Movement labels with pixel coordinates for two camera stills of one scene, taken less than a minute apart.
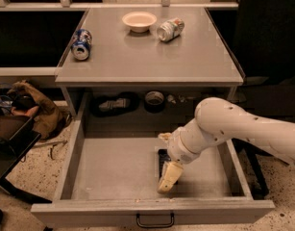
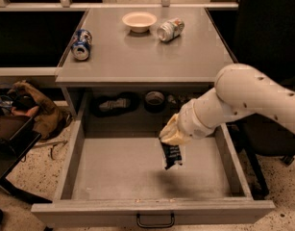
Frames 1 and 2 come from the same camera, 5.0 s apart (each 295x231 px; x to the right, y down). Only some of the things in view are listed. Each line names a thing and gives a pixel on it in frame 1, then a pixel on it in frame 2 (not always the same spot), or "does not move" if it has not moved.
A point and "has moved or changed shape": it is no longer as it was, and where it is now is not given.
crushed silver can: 170,29 does not move
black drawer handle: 155,226 does not move
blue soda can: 81,44 does not move
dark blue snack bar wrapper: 163,157 has moved or changed shape
